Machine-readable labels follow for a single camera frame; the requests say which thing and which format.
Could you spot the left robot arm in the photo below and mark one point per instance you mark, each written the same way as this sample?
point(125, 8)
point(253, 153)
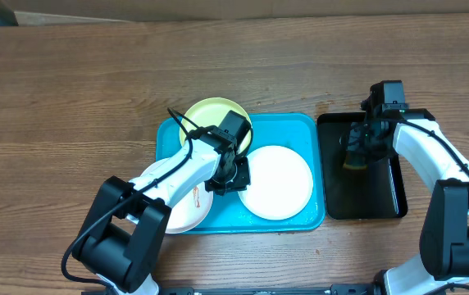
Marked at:
point(122, 233)

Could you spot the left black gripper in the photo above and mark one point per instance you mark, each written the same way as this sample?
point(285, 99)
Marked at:
point(242, 183)

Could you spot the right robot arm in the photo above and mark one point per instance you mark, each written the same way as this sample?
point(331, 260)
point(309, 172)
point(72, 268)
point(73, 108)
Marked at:
point(442, 262)

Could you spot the white plate with red stain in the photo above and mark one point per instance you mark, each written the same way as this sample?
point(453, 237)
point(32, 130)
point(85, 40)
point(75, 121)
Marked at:
point(189, 212)

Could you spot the green yellow sponge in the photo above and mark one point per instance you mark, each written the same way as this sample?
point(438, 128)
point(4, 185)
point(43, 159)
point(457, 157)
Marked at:
point(354, 161)

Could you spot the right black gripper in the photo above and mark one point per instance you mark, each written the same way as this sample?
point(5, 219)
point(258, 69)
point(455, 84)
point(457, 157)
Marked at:
point(357, 144)

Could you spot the yellow-green rimmed plate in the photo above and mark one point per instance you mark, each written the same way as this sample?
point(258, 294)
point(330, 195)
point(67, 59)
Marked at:
point(211, 111)

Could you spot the white round plate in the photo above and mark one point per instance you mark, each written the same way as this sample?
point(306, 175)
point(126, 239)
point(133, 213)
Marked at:
point(281, 183)

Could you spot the black rectangular water tray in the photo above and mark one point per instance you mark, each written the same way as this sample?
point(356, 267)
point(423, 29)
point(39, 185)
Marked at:
point(374, 193)

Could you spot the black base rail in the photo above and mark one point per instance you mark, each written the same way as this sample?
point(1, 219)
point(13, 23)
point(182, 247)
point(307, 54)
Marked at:
point(334, 289)

